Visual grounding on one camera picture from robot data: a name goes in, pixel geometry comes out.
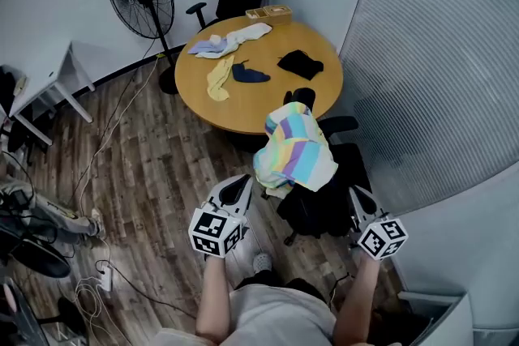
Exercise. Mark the black chair base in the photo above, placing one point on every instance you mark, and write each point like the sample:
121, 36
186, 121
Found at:
36, 255

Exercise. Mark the small wooden tray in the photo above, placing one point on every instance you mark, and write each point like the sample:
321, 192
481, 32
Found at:
256, 13

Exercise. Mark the white desk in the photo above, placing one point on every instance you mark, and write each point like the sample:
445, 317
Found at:
44, 69

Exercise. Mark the white power strip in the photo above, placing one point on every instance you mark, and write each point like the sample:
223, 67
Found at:
106, 277

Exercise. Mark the person's black shorts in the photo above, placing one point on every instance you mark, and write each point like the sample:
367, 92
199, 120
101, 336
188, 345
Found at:
280, 279

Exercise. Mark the yellow cloth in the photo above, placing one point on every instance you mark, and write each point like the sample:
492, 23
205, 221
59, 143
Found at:
219, 81

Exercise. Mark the person's left forearm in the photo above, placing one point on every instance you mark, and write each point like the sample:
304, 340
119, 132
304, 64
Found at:
213, 296

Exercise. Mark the navy blue cloth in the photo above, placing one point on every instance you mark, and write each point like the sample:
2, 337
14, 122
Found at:
249, 75

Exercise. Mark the black cloth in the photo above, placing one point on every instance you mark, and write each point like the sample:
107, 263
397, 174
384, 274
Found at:
302, 62

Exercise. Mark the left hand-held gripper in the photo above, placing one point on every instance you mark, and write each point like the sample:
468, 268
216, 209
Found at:
215, 229

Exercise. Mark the person's right forearm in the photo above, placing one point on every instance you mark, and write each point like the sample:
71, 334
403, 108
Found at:
359, 296

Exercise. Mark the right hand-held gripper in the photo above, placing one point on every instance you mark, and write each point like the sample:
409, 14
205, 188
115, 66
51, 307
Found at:
383, 239

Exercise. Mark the white cloth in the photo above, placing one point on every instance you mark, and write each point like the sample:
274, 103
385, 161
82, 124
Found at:
243, 35

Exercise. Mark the person's white shoe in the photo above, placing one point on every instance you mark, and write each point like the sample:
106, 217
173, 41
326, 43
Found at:
262, 262

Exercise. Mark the wooden tissue box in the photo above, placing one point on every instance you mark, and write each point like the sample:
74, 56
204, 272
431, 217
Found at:
278, 14

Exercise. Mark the person's light grey shirt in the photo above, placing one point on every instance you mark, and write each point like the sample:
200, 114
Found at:
275, 316

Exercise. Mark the lavender cloth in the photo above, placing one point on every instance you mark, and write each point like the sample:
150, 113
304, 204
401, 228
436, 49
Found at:
202, 48

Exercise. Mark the pastel striped clothing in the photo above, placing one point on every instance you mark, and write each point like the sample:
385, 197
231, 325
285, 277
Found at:
300, 150

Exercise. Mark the round wooden table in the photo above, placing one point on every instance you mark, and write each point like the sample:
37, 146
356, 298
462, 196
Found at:
263, 101

